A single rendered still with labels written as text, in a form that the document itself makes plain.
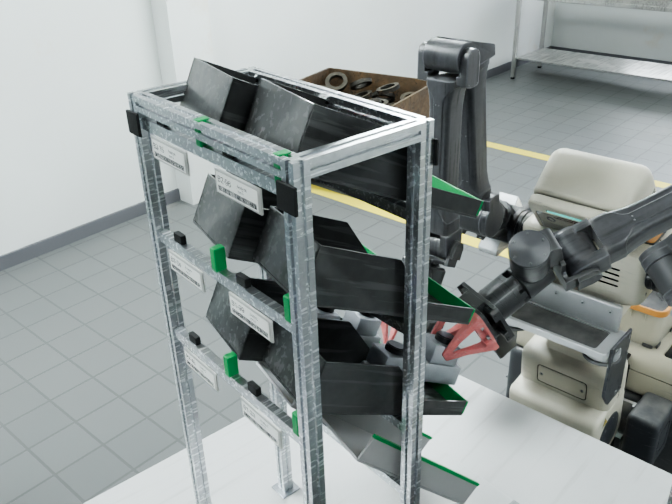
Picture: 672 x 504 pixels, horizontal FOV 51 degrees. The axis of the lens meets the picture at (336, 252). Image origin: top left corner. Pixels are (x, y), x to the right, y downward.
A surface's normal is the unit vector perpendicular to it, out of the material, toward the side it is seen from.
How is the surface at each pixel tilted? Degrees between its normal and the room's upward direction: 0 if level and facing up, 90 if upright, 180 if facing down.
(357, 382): 90
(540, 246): 40
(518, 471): 0
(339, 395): 90
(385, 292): 90
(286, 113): 65
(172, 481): 0
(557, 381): 98
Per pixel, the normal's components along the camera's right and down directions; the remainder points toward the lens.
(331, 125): 0.50, 0.40
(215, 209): -0.79, -0.14
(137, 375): -0.03, -0.88
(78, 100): 0.75, 0.29
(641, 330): -0.66, 0.40
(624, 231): -0.38, -0.34
